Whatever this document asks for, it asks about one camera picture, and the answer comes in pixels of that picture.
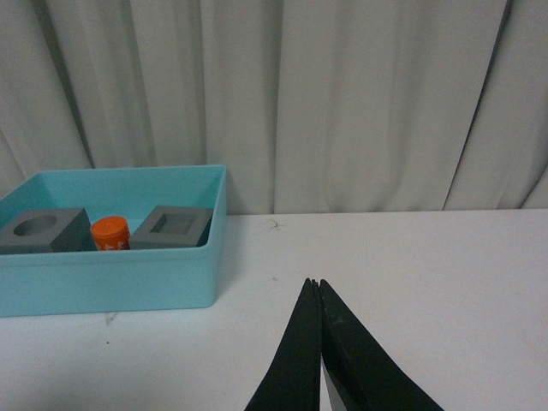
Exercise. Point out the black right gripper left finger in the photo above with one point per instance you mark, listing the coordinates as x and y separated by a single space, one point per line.
292 381

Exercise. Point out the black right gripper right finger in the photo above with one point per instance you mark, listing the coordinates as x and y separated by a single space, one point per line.
362 372

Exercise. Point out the gray block with square hole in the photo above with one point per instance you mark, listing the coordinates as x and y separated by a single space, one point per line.
169 226

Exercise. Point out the orange cylinder part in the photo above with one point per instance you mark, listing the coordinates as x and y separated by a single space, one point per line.
110 233

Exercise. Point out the gray block with round hole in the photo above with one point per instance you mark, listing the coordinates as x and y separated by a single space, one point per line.
49 230

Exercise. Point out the blue plastic box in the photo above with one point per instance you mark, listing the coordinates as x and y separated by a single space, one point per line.
107 282

